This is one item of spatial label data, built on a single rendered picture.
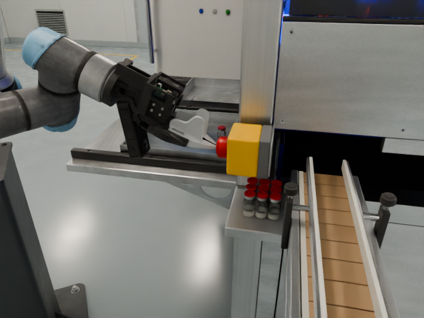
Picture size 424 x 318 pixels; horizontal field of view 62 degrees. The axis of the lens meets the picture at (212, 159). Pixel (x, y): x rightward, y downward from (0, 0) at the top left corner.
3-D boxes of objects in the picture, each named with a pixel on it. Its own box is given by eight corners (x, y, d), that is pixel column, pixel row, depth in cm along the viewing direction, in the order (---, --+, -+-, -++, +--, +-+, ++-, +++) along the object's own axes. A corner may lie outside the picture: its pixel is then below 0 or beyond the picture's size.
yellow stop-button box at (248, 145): (269, 159, 67) (272, 124, 63) (267, 180, 61) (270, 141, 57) (230, 156, 68) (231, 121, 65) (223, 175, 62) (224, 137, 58)
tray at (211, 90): (283, 91, 129) (284, 82, 128) (281, 117, 107) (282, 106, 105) (193, 86, 135) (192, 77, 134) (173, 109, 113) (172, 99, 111)
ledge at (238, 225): (303, 202, 71) (304, 195, 70) (305, 247, 60) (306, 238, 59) (235, 195, 74) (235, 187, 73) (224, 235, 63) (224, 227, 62)
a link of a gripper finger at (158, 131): (186, 144, 59) (139, 119, 59) (183, 151, 60) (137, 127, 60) (193, 132, 64) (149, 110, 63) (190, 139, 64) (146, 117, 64)
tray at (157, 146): (272, 127, 100) (274, 116, 98) (265, 173, 78) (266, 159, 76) (158, 118, 106) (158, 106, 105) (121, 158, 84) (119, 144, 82)
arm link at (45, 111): (11, 118, 69) (9, 74, 61) (65, 103, 76) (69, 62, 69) (31, 146, 67) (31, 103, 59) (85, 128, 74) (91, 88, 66)
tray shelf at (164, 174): (282, 92, 134) (283, 87, 133) (273, 194, 74) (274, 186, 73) (162, 84, 143) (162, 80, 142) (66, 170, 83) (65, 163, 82)
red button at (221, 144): (238, 153, 66) (239, 134, 64) (235, 163, 62) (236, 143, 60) (218, 151, 66) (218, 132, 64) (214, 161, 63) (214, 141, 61)
